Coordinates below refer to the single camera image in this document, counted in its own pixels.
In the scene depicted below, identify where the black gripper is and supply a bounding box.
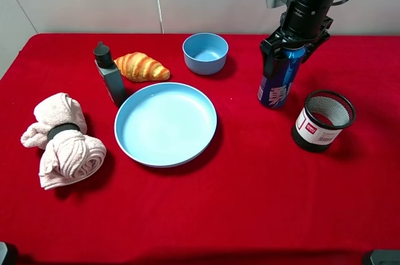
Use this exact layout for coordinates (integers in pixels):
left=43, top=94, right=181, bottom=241
left=260, top=16, right=333, bottom=78

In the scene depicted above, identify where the blue drink can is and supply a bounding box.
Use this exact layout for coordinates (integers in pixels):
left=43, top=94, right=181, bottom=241
left=257, top=46, right=305, bottom=109

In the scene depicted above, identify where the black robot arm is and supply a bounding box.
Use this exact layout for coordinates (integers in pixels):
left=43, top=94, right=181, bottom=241
left=260, top=0, right=348, bottom=78

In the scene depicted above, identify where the black mesh pen holder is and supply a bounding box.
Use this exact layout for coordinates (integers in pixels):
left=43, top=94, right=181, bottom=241
left=291, top=90, right=356, bottom=153

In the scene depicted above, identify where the small blue bowl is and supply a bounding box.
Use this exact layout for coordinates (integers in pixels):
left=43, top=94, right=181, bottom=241
left=182, top=32, right=229, bottom=75

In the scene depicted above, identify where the light blue plate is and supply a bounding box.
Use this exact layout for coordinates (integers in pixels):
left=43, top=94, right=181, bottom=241
left=114, top=82, right=218, bottom=168

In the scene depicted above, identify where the red tablecloth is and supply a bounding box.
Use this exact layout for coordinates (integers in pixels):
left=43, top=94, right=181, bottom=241
left=1, top=34, right=399, bottom=264

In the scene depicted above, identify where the croissant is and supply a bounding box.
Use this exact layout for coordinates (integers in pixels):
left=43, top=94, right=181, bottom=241
left=114, top=52, right=171, bottom=83

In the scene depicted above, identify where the dark grey pump bottle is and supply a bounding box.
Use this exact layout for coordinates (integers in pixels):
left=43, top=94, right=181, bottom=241
left=93, top=41, right=127, bottom=108

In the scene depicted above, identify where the dark base corner right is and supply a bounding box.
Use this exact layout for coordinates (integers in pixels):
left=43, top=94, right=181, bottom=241
left=362, top=249, right=400, bottom=265

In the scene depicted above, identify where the dark base corner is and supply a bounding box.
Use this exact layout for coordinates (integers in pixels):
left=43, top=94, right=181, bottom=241
left=0, top=242, right=9, bottom=265
left=362, top=249, right=400, bottom=265

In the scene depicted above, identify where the black towel band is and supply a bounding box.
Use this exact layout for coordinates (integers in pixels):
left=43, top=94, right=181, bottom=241
left=47, top=122, right=80, bottom=141

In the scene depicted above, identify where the rolled pink towel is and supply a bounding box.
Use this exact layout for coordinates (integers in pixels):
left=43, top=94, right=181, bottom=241
left=21, top=92, right=107, bottom=190

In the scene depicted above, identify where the dark base corner left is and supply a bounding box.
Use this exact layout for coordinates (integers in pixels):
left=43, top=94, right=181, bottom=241
left=0, top=242, right=9, bottom=265

